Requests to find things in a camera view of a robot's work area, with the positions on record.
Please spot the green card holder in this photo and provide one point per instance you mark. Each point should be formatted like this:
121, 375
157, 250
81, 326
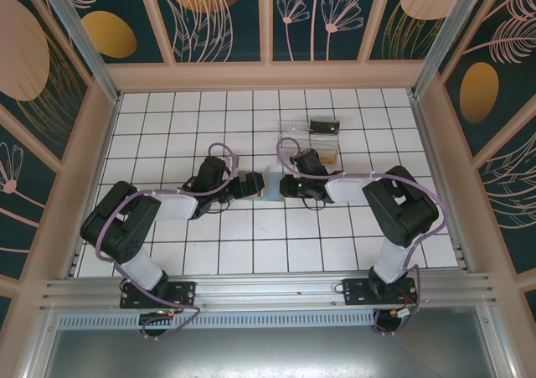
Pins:
240, 173

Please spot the clear acrylic organizer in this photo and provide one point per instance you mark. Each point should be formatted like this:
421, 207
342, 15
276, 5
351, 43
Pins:
322, 141

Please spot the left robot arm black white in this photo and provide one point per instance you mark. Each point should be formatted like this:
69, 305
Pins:
121, 227

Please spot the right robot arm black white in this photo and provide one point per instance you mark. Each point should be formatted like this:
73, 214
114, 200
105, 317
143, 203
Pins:
402, 210

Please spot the orange card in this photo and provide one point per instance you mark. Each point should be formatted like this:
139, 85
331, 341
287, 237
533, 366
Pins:
331, 157

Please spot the black card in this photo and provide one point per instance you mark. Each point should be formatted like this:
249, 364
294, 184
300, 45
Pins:
324, 126

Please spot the black electronics module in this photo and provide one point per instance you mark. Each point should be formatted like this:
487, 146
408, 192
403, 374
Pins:
157, 321
398, 319

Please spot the grey metal sheet panel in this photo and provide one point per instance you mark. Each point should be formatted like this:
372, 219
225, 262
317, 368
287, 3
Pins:
268, 353

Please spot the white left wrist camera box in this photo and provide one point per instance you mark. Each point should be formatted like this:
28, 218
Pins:
233, 161

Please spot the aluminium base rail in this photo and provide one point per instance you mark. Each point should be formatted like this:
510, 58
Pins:
268, 290

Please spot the aluminium side rail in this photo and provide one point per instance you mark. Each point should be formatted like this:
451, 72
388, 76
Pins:
102, 151
432, 151

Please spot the aluminium frame post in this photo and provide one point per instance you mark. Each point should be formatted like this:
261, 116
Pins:
444, 34
75, 30

